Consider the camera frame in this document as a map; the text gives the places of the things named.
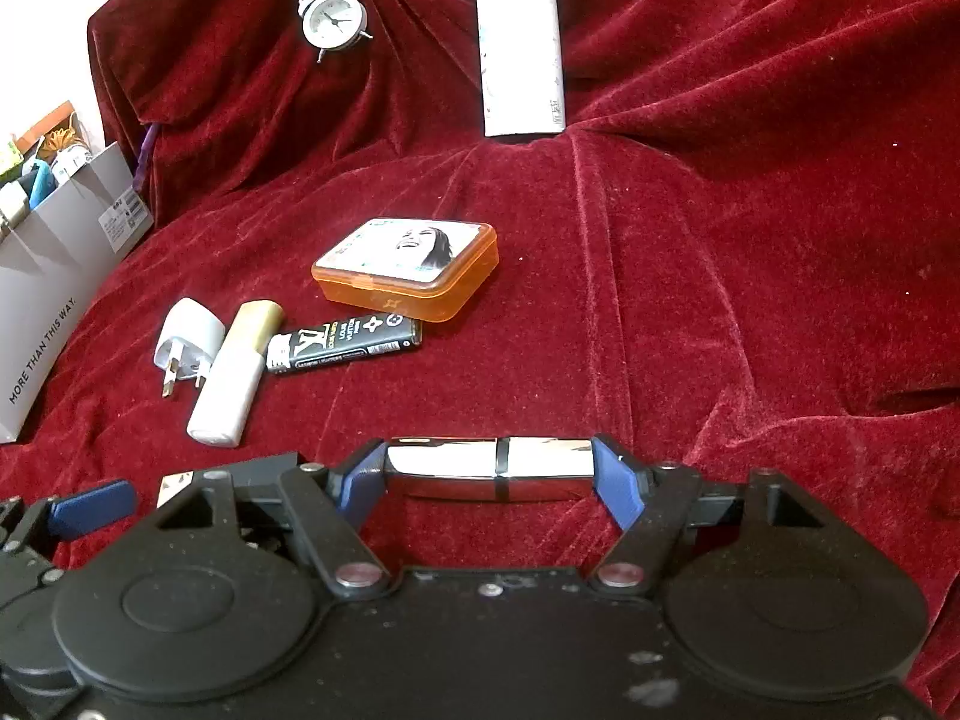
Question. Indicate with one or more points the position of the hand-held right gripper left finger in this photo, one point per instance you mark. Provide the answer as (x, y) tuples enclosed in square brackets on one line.
[(360, 487)]

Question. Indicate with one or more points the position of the grey cardboard box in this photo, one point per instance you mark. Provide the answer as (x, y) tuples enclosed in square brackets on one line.
[(60, 277)]

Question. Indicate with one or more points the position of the purple ribbon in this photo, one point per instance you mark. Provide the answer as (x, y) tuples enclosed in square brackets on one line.
[(145, 157)]

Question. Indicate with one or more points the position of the red velvet cloth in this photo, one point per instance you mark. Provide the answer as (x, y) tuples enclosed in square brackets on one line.
[(675, 277)]

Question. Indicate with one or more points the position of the white alarm clock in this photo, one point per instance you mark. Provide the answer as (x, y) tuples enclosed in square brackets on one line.
[(332, 19)]

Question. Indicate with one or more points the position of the yellow green carton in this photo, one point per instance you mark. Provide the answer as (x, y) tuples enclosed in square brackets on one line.
[(7, 157)]

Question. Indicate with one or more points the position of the white printed thermos bottle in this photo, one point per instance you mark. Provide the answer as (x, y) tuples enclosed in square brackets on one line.
[(521, 45)]

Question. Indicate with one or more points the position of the white plug adapter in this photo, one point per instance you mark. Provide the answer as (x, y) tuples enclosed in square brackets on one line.
[(187, 337)]

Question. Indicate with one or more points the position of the black printed lighter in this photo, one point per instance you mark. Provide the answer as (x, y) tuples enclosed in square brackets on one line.
[(345, 341)]

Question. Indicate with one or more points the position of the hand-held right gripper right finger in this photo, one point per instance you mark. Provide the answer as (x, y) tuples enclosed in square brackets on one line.
[(619, 487)]

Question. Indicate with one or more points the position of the silver metal lighter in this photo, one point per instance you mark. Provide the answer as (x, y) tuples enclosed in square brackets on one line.
[(450, 465)]

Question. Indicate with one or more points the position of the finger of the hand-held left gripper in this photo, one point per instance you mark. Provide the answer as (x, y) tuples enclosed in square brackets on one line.
[(262, 467), (94, 506)]

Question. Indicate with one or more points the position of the small white box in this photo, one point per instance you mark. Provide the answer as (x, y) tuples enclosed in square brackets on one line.
[(176, 486)]

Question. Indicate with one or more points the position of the orange plastic case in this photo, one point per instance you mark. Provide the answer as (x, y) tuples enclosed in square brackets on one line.
[(405, 262)]

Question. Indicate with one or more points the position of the orange packet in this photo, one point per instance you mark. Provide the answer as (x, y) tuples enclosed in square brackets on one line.
[(56, 136)]

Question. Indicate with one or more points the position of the white tube with gold cap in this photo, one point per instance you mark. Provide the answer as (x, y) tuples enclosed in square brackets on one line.
[(225, 390)]

